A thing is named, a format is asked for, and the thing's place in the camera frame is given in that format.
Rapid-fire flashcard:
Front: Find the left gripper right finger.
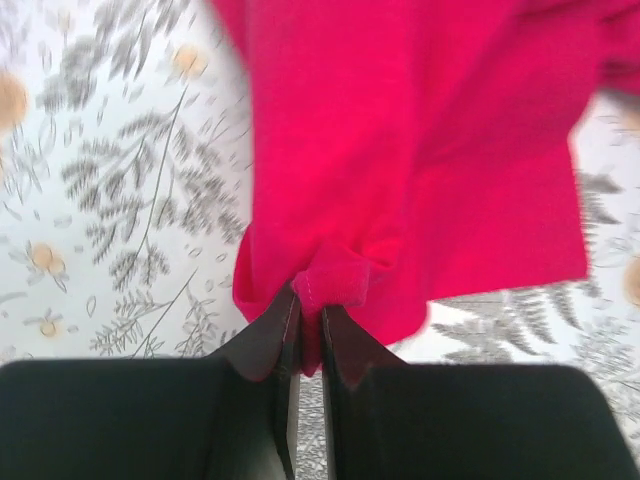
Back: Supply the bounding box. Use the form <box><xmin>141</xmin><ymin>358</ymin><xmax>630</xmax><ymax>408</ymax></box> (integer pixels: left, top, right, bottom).
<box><xmin>322</xmin><ymin>307</ymin><xmax>639</xmax><ymax>480</ymax></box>

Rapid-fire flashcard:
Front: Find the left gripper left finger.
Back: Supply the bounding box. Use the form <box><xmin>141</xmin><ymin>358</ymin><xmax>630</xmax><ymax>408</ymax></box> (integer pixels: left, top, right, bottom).
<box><xmin>1</xmin><ymin>288</ymin><xmax>300</xmax><ymax>479</ymax></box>

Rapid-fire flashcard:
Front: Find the red t shirt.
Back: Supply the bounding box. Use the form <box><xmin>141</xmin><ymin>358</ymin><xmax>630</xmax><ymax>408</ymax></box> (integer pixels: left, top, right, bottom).
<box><xmin>214</xmin><ymin>1</ymin><xmax>639</xmax><ymax>374</ymax></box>

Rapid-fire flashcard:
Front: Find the floral patterned table mat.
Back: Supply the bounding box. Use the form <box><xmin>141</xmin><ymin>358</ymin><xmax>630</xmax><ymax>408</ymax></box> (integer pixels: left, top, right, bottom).
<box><xmin>1</xmin><ymin>1</ymin><xmax>639</xmax><ymax>479</ymax></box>

